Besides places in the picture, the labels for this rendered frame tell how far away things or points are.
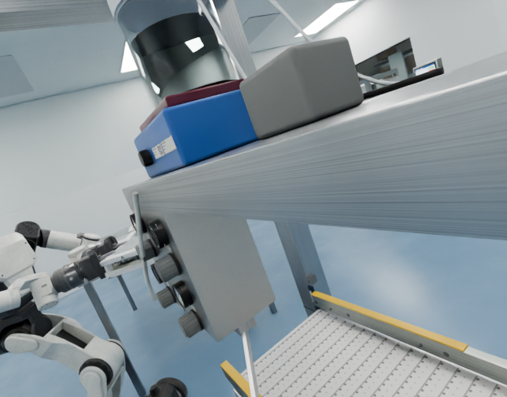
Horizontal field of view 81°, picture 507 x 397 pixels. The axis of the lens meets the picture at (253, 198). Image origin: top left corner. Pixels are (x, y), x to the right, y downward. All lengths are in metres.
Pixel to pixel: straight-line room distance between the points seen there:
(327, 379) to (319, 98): 0.51
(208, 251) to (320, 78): 0.25
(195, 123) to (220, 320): 0.26
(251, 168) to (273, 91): 0.12
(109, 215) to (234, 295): 5.07
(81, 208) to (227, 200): 5.28
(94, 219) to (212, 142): 5.10
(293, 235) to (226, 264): 0.37
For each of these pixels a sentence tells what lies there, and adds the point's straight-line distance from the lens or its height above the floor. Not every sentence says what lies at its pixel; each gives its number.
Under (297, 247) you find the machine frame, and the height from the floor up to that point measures 0.98.
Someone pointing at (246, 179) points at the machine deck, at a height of 1.26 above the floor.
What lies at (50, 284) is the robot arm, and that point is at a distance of 1.30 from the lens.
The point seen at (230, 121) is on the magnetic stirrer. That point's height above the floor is 1.31.
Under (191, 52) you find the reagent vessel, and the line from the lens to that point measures 0.46.
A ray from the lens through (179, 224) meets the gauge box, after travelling 0.38.
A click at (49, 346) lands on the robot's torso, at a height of 0.76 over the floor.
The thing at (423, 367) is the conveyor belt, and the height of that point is 0.83.
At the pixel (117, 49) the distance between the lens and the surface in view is 0.72.
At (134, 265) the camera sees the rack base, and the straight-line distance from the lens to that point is 1.20.
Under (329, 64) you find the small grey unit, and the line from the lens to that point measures 0.27.
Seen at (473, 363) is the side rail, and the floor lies 0.85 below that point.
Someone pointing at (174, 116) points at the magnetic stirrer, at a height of 1.33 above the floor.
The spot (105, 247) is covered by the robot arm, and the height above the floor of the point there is 1.06.
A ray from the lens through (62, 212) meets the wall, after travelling 5.48.
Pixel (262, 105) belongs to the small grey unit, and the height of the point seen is 1.30.
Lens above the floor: 1.28
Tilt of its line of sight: 11 degrees down
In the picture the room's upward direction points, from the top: 20 degrees counter-clockwise
